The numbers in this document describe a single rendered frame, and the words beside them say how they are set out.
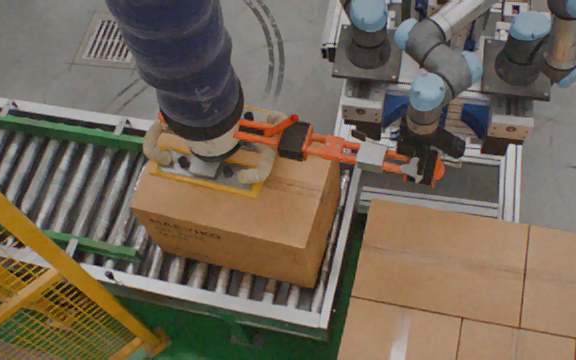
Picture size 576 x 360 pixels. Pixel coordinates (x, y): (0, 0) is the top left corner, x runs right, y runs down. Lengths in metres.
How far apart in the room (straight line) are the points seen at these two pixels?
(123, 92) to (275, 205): 1.78
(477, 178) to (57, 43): 2.49
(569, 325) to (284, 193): 1.10
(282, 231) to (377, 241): 0.52
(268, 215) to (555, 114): 1.86
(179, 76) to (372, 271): 1.19
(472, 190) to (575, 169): 0.62
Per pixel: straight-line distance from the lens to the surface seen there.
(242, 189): 1.87
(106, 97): 3.69
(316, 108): 3.38
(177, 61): 1.46
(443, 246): 2.46
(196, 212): 2.11
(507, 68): 2.21
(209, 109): 1.64
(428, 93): 1.44
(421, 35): 1.56
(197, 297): 2.39
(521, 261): 2.49
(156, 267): 2.52
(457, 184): 2.95
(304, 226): 2.04
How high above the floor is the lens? 2.81
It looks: 62 degrees down
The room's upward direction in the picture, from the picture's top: 11 degrees counter-clockwise
